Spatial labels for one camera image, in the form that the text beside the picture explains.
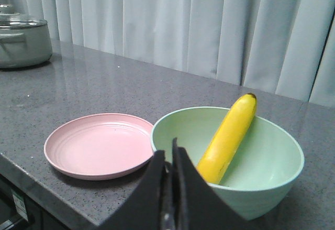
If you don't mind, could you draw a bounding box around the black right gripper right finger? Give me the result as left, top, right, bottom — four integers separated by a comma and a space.
172, 138, 251, 229

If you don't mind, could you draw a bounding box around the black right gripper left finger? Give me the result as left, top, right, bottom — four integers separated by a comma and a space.
98, 150, 165, 229

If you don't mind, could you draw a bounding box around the yellow banana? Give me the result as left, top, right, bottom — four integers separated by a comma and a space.
196, 93, 257, 184

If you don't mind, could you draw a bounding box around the pink plate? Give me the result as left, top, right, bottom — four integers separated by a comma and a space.
44, 113, 153, 181

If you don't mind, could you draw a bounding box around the green bowl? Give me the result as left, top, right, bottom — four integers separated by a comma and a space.
151, 106, 304, 220

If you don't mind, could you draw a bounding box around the black oven under counter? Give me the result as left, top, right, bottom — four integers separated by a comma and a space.
1, 176, 68, 230

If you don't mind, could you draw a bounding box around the white curtain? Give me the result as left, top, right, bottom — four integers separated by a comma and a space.
1, 0, 334, 107

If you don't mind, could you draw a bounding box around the grey pot with glass lid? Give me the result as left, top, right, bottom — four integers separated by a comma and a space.
1, 4, 52, 69

